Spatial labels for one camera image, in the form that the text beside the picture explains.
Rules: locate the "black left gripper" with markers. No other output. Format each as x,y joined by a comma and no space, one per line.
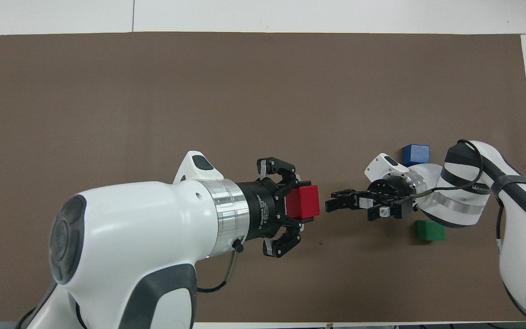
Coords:
260,210

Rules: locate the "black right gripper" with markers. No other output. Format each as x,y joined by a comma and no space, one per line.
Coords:
393,196

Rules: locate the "red block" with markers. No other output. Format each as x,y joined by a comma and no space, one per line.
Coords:
303,201

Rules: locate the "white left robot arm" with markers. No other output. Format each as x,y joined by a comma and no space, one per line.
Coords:
130,228

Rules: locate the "blue block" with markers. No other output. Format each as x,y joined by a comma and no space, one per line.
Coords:
416,154

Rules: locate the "green block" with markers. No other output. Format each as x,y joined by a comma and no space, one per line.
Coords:
431,231

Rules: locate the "brown table mat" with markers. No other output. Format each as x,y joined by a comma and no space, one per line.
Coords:
199,100

